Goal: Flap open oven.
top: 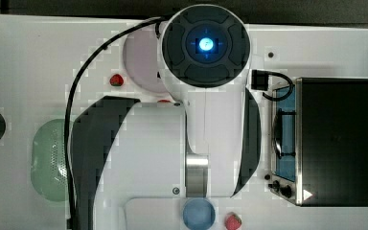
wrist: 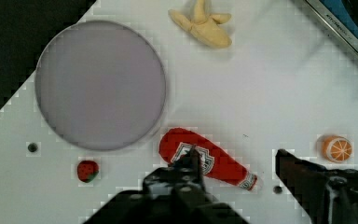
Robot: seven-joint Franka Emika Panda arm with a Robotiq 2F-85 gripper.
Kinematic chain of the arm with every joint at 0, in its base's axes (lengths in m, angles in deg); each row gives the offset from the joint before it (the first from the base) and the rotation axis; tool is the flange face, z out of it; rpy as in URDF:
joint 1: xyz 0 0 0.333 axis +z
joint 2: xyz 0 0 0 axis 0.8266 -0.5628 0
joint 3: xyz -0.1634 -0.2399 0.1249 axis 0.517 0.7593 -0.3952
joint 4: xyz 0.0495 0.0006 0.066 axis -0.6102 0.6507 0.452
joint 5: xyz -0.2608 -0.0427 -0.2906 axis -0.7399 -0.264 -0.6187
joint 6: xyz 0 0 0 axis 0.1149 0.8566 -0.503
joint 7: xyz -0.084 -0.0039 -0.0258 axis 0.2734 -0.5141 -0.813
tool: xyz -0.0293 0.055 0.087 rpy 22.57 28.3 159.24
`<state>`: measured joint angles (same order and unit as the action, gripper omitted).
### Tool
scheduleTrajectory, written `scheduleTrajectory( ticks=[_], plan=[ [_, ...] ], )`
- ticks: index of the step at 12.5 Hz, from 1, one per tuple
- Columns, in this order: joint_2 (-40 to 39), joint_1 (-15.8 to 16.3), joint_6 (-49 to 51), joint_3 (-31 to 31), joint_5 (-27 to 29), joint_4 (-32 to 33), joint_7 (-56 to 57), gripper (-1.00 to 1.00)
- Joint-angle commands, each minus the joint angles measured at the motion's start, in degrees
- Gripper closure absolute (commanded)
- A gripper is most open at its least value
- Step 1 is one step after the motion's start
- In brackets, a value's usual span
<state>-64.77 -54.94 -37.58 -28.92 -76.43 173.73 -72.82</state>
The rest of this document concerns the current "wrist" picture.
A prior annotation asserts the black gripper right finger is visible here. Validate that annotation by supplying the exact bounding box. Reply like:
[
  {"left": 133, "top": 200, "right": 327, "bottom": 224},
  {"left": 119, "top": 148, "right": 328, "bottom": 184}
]
[{"left": 275, "top": 149, "right": 358, "bottom": 224}]

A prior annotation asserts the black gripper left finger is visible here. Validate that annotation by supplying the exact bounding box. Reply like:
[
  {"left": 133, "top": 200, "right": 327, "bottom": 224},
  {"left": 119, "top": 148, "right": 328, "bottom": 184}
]
[{"left": 143, "top": 145, "right": 218, "bottom": 224}]

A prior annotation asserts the black toaster oven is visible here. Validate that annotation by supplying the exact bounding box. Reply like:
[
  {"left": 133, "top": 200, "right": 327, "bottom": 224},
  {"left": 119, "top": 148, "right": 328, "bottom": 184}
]
[{"left": 292, "top": 0, "right": 358, "bottom": 60}]

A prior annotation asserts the orange slice toy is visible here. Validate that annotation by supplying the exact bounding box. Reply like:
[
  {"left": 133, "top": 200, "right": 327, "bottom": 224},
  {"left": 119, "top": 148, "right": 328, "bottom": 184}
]
[{"left": 321, "top": 135, "right": 353, "bottom": 163}]

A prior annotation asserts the red plush ketchup bottle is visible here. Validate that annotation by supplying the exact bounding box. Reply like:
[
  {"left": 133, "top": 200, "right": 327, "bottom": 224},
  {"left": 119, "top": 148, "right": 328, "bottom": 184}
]
[{"left": 158, "top": 128, "right": 258, "bottom": 190}]

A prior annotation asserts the small red plush strawberry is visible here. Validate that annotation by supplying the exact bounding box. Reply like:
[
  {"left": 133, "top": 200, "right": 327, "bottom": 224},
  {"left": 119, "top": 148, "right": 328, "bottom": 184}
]
[{"left": 76, "top": 161, "right": 99, "bottom": 183}]

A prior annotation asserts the grey round plate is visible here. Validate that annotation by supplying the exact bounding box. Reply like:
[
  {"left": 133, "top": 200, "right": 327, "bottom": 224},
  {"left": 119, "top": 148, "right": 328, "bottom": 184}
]
[{"left": 34, "top": 21, "right": 167, "bottom": 150}]

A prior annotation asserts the yellow plush banana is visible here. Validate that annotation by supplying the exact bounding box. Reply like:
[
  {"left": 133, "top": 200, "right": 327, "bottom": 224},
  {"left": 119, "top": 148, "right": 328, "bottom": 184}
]
[{"left": 168, "top": 0, "right": 232, "bottom": 49}]

